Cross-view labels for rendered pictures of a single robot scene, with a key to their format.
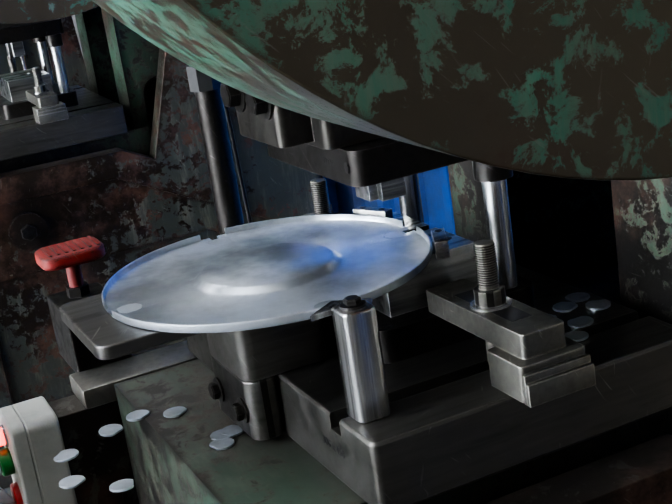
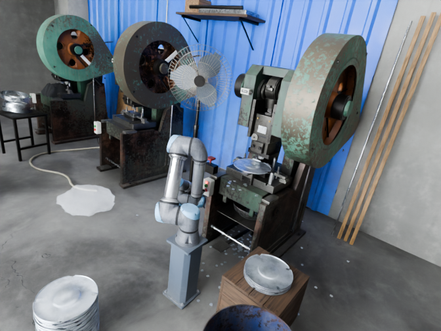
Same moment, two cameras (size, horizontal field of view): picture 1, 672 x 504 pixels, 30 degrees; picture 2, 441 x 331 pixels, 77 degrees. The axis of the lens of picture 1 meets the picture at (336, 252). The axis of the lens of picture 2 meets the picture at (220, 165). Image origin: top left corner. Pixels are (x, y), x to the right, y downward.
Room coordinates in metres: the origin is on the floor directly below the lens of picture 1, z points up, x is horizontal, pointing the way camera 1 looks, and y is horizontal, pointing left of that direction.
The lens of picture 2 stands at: (-0.53, 1.25, 1.54)
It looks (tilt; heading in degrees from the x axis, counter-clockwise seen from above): 22 degrees down; 330
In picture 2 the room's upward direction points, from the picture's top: 8 degrees clockwise
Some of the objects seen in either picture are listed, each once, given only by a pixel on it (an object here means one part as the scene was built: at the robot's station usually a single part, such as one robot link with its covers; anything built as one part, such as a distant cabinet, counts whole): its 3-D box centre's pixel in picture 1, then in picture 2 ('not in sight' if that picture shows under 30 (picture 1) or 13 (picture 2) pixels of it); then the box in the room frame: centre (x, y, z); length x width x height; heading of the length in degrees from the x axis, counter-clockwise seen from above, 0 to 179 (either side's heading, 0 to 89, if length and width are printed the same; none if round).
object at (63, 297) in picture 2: not in sight; (66, 297); (0.69, 1.33, 0.29); 0.29 x 0.29 x 0.01
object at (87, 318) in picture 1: (228, 353); (247, 175); (1.03, 0.11, 0.72); 0.25 x 0.14 x 0.14; 113
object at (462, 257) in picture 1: (392, 260); not in sight; (1.10, -0.05, 0.76); 0.15 x 0.09 x 0.05; 23
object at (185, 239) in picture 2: not in sight; (188, 232); (0.76, 0.67, 0.50); 0.15 x 0.15 x 0.10
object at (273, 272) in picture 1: (267, 267); (252, 165); (1.05, 0.06, 0.78); 0.29 x 0.29 x 0.01
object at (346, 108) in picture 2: not in sight; (334, 106); (0.70, -0.22, 1.33); 0.72 x 0.20 x 0.72; 113
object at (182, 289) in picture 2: not in sight; (184, 267); (0.76, 0.67, 0.23); 0.19 x 0.19 x 0.45; 26
